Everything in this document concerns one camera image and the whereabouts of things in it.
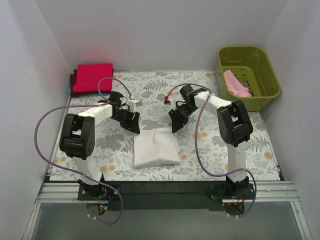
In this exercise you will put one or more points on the floral table mat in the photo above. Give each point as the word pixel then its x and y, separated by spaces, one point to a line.
pixel 202 151

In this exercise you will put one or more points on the white t shirt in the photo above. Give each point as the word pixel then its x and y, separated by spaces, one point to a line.
pixel 156 147

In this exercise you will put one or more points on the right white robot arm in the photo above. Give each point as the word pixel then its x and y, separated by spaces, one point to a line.
pixel 235 128

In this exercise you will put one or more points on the aluminium rail frame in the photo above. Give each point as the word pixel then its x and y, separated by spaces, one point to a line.
pixel 276 215

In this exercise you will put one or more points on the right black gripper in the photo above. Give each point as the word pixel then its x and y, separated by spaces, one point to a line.
pixel 180 116

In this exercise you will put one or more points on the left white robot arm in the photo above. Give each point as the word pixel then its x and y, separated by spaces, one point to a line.
pixel 78 137

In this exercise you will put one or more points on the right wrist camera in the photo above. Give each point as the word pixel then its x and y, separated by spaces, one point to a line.
pixel 168 101

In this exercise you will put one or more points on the green plastic basket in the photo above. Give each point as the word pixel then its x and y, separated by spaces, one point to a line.
pixel 251 66

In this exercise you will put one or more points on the pink t shirt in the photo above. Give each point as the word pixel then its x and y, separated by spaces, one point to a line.
pixel 234 85

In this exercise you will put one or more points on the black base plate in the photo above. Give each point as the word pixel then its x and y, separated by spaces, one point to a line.
pixel 164 195

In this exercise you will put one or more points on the folded magenta t shirt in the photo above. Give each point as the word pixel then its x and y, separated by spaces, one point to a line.
pixel 95 67

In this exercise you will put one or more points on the folded teal t shirt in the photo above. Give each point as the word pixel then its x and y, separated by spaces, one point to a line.
pixel 68 90

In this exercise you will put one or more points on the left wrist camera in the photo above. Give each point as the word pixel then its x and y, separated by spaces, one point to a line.
pixel 133 104

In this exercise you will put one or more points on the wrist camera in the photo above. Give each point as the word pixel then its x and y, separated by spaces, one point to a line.
pixel 133 104
pixel 168 101

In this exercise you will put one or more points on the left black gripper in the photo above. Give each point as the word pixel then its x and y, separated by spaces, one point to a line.
pixel 128 120

